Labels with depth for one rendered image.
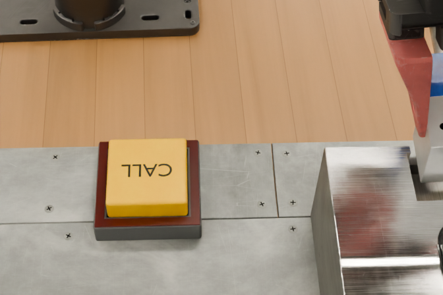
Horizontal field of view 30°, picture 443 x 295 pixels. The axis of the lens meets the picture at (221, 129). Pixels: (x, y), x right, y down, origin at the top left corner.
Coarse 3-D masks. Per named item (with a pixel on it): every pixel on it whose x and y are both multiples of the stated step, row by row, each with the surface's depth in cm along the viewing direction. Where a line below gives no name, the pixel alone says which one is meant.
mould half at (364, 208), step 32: (352, 160) 57; (384, 160) 57; (320, 192) 59; (352, 192) 55; (384, 192) 55; (320, 224) 59; (352, 224) 53; (384, 224) 54; (416, 224) 54; (320, 256) 60; (352, 256) 52; (384, 256) 52; (416, 256) 52; (320, 288) 60; (352, 288) 51; (384, 288) 51; (416, 288) 51
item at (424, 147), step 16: (432, 32) 57; (432, 64) 54; (432, 80) 54; (432, 96) 53; (432, 112) 51; (416, 128) 55; (432, 128) 51; (416, 144) 55; (432, 144) 50; (432, 160) 52; (432, 176) 54
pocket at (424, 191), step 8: (408, 160) 58; (416, 160) 58; (416, 168) 59; (416, 176) 59; (416, 184) 59; (424, 184) 59; (432, 184) 59; (440, 184) 59; (416, 192) 58; (424, 192) 58; (432, 192) 58; (440, 192) 58; (424, 200) 58; (432, 200) 58
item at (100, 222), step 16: (192, 144) 66; (192, 160) 65; (192, 176) 64; (96, 192) 63; (192, 192) 63; (96, 208) 62; (192, 208) 62; (96, 224) 61; (112, 224) 61; (128, 224) 61; (144, 224) 61; (160, 224) 61; (176, 224) 61; (192, 224) 61
